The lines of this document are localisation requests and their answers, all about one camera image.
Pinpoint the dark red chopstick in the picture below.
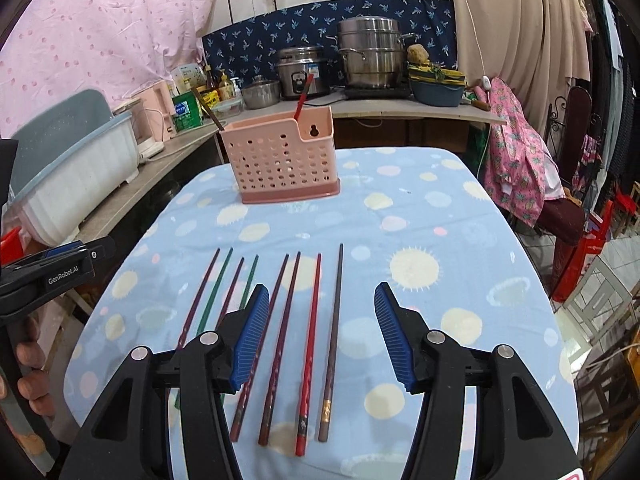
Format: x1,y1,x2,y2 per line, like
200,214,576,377
230,254,290,442
177,248,220,349
215,257,245,329
258,252,302,446

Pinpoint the bright red chopstick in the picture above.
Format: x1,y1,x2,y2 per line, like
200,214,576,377
293,73,314,122
294,254,322,457

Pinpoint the green chopstick gold band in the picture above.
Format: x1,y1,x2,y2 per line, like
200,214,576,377
196,247,233,335

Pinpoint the brown chopstick gold band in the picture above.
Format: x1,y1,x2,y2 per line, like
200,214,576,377
318,244,344,443

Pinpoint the pink perforated utensil holder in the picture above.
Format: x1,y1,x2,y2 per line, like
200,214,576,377
221,106,341,205

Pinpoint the left hand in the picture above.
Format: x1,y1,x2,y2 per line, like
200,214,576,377
0,316,57,456

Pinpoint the white dish rack tub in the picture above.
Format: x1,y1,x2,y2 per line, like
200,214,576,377
8,89,139,247

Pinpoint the light blue dotted tablecloth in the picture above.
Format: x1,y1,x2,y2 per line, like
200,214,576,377
64,148,578,479

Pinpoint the wooden counter shelf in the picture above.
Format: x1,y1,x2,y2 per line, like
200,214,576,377
75,100,506,243

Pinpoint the pink electric kettle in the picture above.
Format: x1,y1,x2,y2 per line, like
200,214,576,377
131,79,175,142

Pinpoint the green detergent bottle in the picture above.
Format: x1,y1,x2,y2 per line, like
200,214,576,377
171,92,202,132

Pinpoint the red plastic stool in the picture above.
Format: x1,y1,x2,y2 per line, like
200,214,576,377
550,200,614,304

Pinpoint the clear plastic food box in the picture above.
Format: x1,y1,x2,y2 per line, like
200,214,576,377
212,98,244,119

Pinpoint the pink dotted curtain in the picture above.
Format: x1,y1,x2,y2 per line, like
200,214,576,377
1,0,214,138

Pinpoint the small steel pot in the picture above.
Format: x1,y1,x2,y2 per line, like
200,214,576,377
241,75,280,110

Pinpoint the navy patterned cloth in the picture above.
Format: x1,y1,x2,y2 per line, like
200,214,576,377
202,0,458,86

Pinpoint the pink floral garment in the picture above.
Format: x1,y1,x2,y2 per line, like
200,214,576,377
475,77,565,226

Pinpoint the silver rice cooker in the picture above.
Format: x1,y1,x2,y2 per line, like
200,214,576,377
277,46,331,101

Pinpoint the black induction cooker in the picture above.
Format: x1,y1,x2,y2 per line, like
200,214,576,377
344,87,411,100

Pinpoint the stainless steel steamer pot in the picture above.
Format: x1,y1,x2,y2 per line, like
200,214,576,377
337,15,416,89

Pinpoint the blue bowl with vegetables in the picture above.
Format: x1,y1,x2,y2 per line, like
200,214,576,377
408,63,466,107

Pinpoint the beige curtain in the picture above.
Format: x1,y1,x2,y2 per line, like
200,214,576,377
452,0,590,130

